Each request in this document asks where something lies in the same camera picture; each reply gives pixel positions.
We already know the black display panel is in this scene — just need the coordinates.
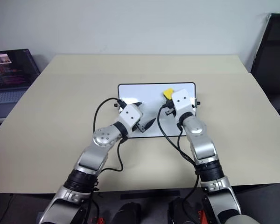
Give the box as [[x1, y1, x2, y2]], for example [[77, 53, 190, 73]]
[[250, 13, 280, 95]]

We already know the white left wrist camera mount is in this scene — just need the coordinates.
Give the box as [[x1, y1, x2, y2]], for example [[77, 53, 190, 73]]
[[117, 104, 144, 132]]

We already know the open grey laptop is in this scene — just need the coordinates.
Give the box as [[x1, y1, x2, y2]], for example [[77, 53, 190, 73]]
[[0, 49, 41, 122]]

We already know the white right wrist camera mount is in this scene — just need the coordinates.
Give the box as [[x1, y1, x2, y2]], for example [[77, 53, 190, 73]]
[[171, 88, 195, 117]]

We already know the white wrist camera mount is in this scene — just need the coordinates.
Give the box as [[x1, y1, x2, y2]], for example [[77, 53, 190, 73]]
[[171, 88, 195, 117], [117, 104, 144, 132]]

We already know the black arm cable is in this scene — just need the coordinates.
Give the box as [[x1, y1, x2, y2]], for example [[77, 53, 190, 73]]
[[90, 97, 128, 220], [157, 104, 200, 224]]

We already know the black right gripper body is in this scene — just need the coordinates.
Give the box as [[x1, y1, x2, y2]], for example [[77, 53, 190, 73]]
[[163, 103, 177, 117]]

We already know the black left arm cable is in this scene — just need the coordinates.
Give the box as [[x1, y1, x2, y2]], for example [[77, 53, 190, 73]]
[[90, 97, 128, 220]]

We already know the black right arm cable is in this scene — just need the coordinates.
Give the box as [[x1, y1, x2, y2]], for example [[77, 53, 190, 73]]
[[157, 104, 200, 224]]

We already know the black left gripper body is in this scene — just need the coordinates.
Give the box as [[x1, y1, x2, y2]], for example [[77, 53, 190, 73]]
[[133, 119, 147, 134]]

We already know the small black-framed whiteboard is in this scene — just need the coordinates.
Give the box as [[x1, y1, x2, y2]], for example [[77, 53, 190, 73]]
[[117, 82, 197, 139]]

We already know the yellow eraser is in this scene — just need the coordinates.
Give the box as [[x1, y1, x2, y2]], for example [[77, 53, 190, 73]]
[[162, 87, 175, 100]]

